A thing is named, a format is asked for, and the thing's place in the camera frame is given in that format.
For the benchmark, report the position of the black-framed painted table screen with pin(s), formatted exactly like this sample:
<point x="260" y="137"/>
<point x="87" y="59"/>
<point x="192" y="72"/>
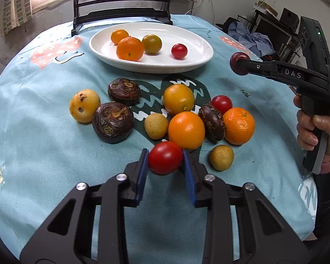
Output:
<point x="126" y="17"/>

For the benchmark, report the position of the light blue printed tablecloth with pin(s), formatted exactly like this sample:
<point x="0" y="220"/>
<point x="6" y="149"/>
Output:
<point x="30" y="143"/>

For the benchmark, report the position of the blue crumpled clothes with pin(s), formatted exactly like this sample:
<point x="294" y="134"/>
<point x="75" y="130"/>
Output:
<point x="250" y="40"/>

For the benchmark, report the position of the large smooth orange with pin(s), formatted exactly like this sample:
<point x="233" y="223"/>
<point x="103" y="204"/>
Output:
<point x="186" y="130"/>

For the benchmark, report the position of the tan longan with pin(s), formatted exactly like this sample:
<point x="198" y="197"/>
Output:
<point x="156" y="126"/>
<point x="221" y="158"/>

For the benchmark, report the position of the large red tomato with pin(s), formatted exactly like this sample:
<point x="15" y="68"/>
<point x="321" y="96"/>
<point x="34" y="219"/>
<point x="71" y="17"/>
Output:
<point x="165" y="158"/>

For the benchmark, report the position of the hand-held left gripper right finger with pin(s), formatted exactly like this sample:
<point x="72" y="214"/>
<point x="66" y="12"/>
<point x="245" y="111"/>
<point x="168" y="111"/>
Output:
<point x="189" y="176"/>

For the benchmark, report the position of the large yellow-orange tomato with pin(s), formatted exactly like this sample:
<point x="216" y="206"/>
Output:
<point x="178" y="99"/>

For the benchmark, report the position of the small cardboard box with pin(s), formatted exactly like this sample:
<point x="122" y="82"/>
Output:
<point x="266" y="7"/>

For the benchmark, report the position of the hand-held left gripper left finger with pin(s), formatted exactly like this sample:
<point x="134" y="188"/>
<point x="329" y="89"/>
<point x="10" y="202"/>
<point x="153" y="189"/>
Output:
<point x="143" y="167"/>

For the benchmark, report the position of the white oval plate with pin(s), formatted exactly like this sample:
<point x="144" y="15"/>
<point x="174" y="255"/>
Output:
<point x="159" y="62"/>

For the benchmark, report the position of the green-yellow tomato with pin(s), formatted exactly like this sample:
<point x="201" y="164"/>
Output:
<point x="151" y="44"/>

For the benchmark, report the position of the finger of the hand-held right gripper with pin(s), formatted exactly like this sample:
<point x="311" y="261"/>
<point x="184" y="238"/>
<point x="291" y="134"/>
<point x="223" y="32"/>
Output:
<point x="260" y="67"/>

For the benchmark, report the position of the yellow spotted loquat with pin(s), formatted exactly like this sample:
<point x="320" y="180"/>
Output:
<point x="84" y="107"/>

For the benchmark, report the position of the large dark water chestnut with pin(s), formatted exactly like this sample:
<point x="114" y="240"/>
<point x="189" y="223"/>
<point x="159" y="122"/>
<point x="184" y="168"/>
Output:
<point x="112" y="123"/>

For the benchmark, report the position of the black bag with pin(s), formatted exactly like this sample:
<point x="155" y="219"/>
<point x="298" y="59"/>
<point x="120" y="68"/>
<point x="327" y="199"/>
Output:
<point x="225" y="25"/>

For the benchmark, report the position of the orange mandarin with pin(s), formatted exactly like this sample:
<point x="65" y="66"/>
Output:
<point x="239" y="126"/>
<point x="129" y="49"/>

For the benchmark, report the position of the small orange tomato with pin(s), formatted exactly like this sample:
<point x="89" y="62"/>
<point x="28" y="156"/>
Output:
<point x="118" y="36"/>

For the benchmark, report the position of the black monitor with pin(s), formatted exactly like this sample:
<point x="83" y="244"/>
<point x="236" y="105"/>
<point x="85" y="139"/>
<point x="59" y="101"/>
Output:
<point x="272" y="31"/>

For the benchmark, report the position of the black speaker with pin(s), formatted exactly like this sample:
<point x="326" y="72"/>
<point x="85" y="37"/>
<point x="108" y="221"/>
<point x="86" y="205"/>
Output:
<point x="288" y="16"/>

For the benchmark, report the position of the person's dark clothing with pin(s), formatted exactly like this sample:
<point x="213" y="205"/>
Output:
<point x="328" y="200"/>

